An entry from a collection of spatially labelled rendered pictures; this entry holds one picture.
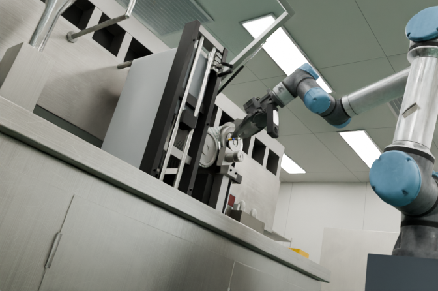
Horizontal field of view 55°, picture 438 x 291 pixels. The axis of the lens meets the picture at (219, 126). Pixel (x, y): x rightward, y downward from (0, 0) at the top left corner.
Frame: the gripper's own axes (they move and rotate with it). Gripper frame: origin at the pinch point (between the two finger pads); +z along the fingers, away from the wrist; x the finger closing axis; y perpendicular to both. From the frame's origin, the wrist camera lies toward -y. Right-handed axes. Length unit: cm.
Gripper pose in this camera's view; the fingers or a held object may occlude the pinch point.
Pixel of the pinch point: (236, 137)
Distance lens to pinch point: 148.2
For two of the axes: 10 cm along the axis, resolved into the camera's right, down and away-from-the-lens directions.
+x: -5.9, -4.5, -6.8
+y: -3.2, -6.4, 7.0
